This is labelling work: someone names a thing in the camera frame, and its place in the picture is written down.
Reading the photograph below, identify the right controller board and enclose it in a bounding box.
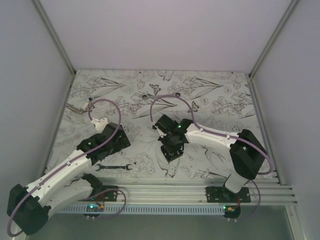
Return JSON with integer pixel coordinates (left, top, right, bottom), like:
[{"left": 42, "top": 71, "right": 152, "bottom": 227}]
[{"left": 223, "top": 205, "right": 241, "bottom": 221}]

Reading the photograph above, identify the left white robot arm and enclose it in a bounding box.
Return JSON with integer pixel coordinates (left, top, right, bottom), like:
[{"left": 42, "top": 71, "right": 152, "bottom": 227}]
[{"left": 7, "top": 123, "right": 131, "bottom": 237}]

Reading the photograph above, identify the silver metal clamp tool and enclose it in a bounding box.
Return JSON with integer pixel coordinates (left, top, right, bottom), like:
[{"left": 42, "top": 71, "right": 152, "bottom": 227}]
[{"left": 66, "top": 103, "right": 86, "bottom": 115}]

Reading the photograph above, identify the black open-end wrench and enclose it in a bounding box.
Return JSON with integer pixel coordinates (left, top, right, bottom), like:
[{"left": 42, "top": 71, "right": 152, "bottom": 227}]
[{"left": 94, "top": 164, "right": 133, "bottom": 171}]

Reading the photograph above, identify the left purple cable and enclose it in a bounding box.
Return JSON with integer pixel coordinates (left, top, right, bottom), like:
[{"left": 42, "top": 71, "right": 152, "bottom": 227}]
[{"left": 6, "top": 98, "right": 127, "bottom": 237}]

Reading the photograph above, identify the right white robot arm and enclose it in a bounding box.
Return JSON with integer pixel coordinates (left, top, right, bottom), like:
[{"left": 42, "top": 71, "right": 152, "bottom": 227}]
[{"left": 152, "top": 114, "right": 267, "bottom": 203}]

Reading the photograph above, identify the purple cable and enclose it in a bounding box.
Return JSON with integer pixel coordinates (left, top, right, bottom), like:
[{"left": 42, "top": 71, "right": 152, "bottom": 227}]
[
  {"left": 6, "top": 98, "right": 127, "bottom": 237},
  {"left": 149, "top": 94, "right": 275, "bottom": 222}
]

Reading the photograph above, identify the white slotted cable duct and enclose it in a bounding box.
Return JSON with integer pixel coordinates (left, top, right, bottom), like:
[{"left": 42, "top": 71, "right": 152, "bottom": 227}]
[{"left": 58, "top": 203, "right": 224, "bottom": 216}]

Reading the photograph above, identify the black fuse box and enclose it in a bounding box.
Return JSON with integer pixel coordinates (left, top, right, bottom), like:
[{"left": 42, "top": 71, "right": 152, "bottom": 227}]
[{"left": 160, "top": 144, "right": 184, "bottom": 163}]

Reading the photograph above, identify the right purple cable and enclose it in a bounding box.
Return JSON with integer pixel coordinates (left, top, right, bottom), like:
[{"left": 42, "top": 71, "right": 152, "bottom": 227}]
[{"left": 149, "top": 94, "right": 275, "bottom": 222}]

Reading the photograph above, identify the controller board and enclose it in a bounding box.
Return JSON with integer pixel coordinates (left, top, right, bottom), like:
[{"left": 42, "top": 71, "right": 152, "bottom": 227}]
[
  {"left": 83, "top": 204, "right": 104, "bottom": 220},
  {"left": 223, "top": 205, "right": 241, "bottom": 221}
]

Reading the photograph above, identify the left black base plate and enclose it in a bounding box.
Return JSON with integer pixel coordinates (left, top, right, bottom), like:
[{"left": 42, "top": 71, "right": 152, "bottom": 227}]
[{"left": 82, "top": 185, "right": 118, "bottom": 202}]

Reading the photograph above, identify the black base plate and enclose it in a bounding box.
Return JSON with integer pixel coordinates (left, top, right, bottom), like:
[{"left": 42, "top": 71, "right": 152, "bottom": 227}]
[
  {"left": 205, "top": 186, "right": 251, "bottom": 204},
  {"left": 82, "top": 185, "right": 118, "bottom": 202}
]

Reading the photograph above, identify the floral patterned table mat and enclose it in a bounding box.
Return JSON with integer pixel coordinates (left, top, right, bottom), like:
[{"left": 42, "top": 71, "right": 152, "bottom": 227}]
[{"left": 46, "top": 70, "right": 263, "bottom": 179}]

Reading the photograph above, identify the left aluminium corner post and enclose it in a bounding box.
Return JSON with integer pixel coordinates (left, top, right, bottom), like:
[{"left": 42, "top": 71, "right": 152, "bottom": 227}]
[{"left": 31, "top": 0, "right": 77, "bottom": 76}]

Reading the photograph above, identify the aluminium corner post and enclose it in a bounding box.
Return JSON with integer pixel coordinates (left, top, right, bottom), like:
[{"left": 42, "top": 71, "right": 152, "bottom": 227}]
[
  {"left": 31, "top": 0, "right": 77, "bottom": 76},
  {"left": 248, "top": 0, "right": 300, "bottom": 80}
]

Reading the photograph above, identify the left controller board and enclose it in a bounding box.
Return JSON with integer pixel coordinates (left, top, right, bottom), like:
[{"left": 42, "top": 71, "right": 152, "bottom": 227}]
[{"left": 83, "top": 204, "right": 104, "bottom": 220}]

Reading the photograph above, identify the aluminium rail frame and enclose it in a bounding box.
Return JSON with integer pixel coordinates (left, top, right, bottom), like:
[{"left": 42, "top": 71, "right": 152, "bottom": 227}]
[{"left": 101, "top": 178, "right": 298, "bottom": 206}]

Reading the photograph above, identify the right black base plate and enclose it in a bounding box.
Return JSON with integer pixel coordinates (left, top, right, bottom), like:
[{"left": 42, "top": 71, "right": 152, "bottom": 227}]
[{"left": 205, "top": 186, "right": 251, "bottom": 204}]

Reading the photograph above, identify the silver ratchet wrench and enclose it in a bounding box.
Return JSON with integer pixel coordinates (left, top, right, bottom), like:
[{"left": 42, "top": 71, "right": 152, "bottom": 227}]
[{"left": 141, "top": 92, "right": 181, "bottom": 100}]

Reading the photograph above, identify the right aluminium corner post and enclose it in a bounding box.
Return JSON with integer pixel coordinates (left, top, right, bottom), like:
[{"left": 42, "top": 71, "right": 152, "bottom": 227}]
[{"left": 248, "top": 0, "right": 300, "bottom": 80}]

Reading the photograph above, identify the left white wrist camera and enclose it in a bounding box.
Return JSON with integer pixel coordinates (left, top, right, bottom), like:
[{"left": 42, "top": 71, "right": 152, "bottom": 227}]
[{"left": 90, "top": 117, "right": 109, "bottom": 134}]

